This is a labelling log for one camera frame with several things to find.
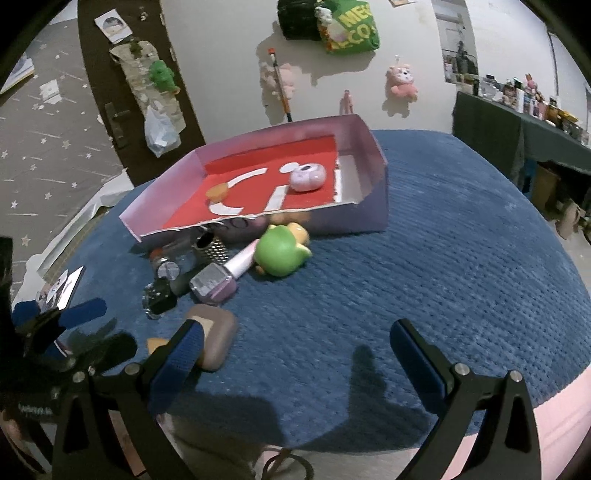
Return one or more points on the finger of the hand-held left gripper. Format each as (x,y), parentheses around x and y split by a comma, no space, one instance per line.
(25,313)
(85,310)

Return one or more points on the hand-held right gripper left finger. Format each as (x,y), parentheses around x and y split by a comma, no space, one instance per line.
(182,353)

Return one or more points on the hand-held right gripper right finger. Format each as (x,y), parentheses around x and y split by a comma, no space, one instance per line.
(415,360)

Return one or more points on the yellow macaron toy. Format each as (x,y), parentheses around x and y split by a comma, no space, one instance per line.
(156,345)
(217,191)

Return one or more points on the brown earbud case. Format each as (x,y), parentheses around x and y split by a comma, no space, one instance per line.
(217,337)

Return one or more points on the dark glass bottle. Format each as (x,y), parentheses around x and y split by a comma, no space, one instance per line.
(161,300)

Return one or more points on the pink nail polish bottle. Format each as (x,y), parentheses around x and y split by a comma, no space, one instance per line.
(212,280)

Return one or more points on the glass jar with grater lid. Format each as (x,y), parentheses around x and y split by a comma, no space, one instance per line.
(214,251)

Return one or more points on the green star-shaped toy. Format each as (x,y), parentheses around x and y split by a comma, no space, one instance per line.
(277,251)

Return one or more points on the cardboard box with red lining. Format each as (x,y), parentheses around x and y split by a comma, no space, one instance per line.
(364,212)

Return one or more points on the smartphone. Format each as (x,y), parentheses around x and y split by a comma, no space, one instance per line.
(64,284)

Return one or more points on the white plastic sheet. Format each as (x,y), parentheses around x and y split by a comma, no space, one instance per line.
(78,217)

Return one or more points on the pink bed sheet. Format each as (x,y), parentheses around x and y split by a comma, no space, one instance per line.
(563,415)

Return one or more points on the clear plastic bag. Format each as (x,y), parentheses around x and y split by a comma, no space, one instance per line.
(159,129)

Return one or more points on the pink round device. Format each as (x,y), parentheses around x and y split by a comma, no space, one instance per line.
(307,177)

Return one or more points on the cardboard carton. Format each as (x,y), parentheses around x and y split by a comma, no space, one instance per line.
(547,184)

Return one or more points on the green plush toy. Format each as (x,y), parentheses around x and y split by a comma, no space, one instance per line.
(161,76)

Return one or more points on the table with green cloth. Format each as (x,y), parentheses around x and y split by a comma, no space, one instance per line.
(489,124)

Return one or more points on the small pink figure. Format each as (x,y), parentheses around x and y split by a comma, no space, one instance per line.
(347,102)

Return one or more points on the pink bear plush toy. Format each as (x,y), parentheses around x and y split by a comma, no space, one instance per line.
(401,81)

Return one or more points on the row of small table items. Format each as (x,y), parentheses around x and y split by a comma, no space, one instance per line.
(531,99)

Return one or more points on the white picture card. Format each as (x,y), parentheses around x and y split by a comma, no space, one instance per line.
(111,25)

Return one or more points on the light pink plush toy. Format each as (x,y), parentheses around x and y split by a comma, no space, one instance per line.
(286,78)

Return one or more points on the green printed bag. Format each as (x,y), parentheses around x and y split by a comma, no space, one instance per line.
(355,27)

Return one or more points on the black bag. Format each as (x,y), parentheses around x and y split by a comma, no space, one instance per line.
(295,18)

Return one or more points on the small white plush toy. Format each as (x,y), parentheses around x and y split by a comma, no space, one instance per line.
(324,14)

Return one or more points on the wall mirror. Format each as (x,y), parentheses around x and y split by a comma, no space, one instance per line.
(455,41)

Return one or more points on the small wall paper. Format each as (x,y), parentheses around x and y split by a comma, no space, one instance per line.
(401,2)

